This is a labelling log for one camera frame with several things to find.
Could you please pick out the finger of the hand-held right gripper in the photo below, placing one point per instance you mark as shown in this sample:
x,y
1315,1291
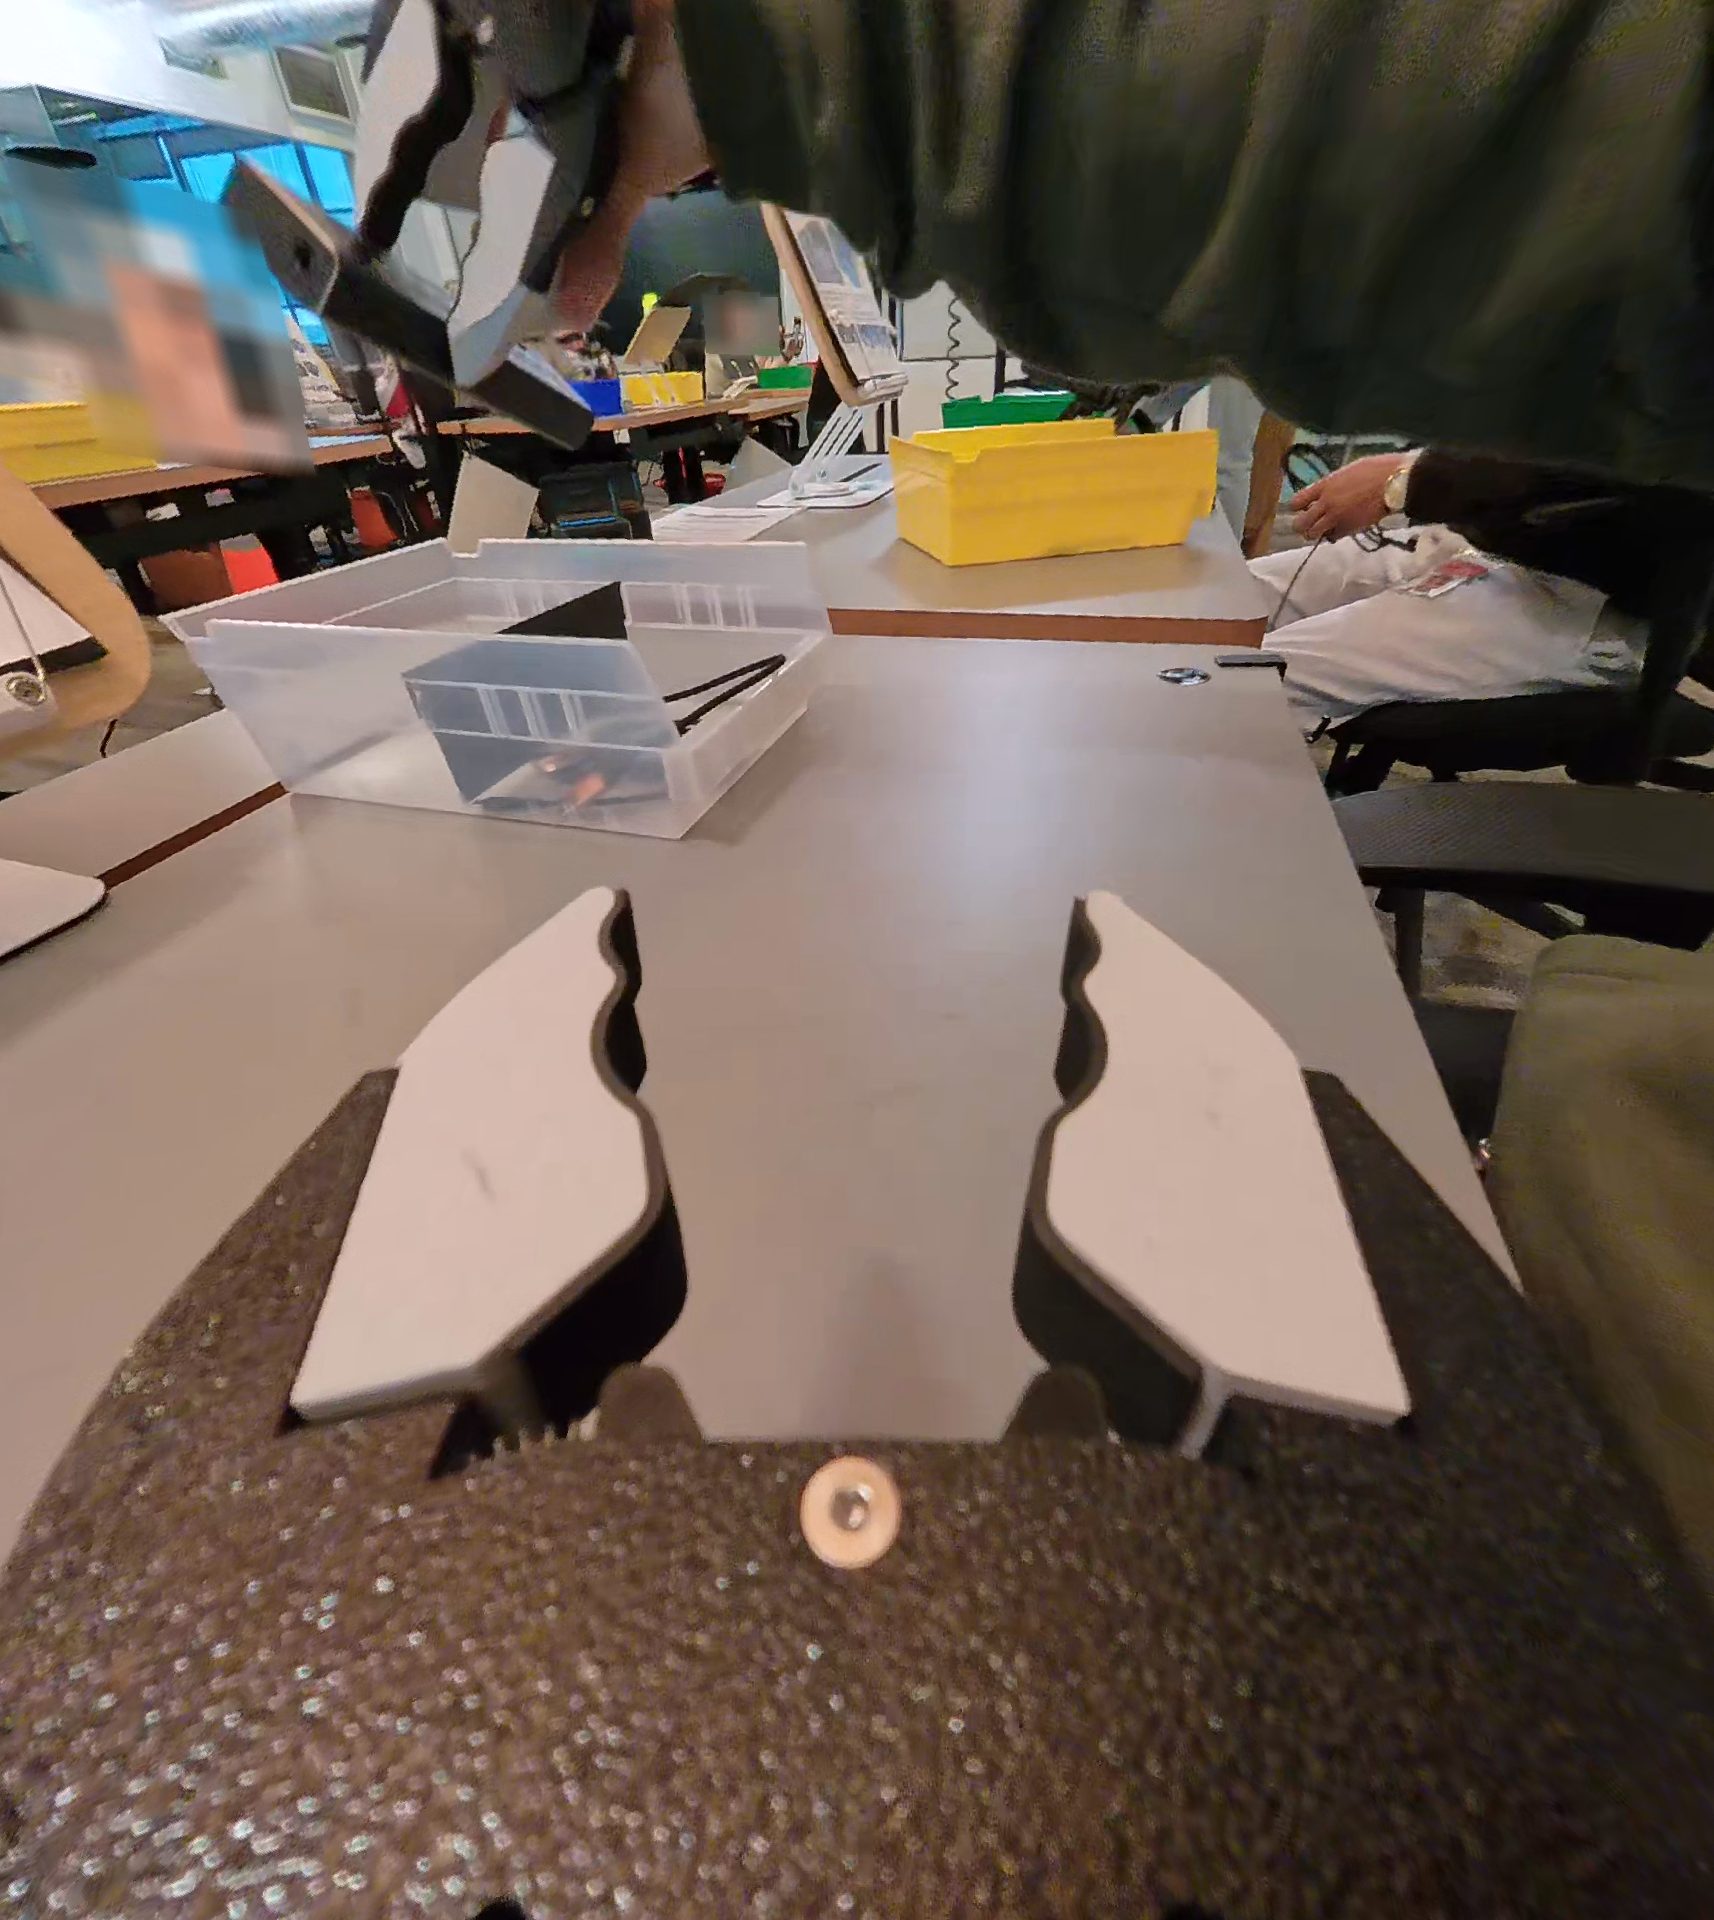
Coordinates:
x,y
407,105
505,254

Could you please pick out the copper coloured small part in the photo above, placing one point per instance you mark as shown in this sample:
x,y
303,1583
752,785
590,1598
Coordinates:
x,y
575,782

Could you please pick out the yellow plastic bin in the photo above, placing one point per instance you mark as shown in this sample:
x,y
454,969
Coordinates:
x,y
1052,495
40,443

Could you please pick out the small yellow bin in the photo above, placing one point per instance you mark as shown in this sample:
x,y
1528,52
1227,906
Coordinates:
x,y
664,388

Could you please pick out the wooden edge office table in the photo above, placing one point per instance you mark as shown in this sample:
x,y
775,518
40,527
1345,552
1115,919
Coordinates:
x,y
676,413
197,481

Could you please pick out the person's green hoodie torso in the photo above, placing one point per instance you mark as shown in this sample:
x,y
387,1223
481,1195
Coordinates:
x,y
1666,1200

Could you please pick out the small clear organizer tray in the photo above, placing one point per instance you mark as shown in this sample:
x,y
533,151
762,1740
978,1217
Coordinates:
x,y
542,721

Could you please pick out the person's right hand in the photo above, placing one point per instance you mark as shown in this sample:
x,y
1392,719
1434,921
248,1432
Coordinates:
x,y
663,134

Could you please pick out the green plastic bin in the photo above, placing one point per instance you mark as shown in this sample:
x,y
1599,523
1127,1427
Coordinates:
x,y
1007,408

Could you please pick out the person's right forearm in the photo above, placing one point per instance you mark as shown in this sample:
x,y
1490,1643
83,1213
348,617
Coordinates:
x,y
1246,195

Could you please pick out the grey desk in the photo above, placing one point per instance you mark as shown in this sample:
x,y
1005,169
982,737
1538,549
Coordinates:
x,y
873,781
77,811
856,579

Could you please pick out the black USB hub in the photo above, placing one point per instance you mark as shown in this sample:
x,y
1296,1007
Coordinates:
x,y
377,314

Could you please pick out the black office chair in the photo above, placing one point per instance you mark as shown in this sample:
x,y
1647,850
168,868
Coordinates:
x,y
1547,840

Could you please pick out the small blue bin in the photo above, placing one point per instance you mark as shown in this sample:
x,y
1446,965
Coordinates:
x,y
596,398

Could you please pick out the orange traffic cone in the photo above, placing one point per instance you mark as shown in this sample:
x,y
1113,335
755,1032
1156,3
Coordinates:
x,y
374,523
251,570

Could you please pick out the white air vent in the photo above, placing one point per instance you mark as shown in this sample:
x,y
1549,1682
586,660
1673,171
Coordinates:
x,y
315,84

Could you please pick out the grey board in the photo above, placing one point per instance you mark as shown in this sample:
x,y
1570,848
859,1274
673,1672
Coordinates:
x,y
490,510

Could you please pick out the black mesh chair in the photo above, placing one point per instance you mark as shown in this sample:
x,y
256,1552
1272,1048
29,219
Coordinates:
x,y
1696,675

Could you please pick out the large clear plastic bin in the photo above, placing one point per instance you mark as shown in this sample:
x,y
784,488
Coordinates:
x,y
346,705

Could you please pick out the black tool case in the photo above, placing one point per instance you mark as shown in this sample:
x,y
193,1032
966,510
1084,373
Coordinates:
x,y
594,502

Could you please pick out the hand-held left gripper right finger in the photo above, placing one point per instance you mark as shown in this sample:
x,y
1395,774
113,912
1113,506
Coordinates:
x,y
1202,1200

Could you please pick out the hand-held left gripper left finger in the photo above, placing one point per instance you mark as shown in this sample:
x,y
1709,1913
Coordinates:
x,y
496,1170

